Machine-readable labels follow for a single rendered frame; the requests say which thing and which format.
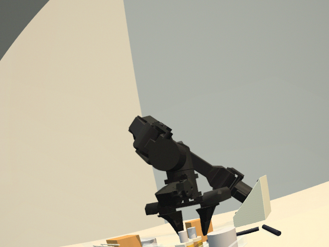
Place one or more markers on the white short cylinder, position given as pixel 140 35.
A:
pixel 223 237
pixel 148 240

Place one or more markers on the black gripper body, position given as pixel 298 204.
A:
pixel 208 199

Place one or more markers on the black cylinder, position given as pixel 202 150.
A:
pixel 272 230
pixel 248 231

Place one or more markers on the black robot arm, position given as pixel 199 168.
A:
pixel 154 144

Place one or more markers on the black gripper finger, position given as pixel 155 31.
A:
pixel 205 214
pixel 175 219

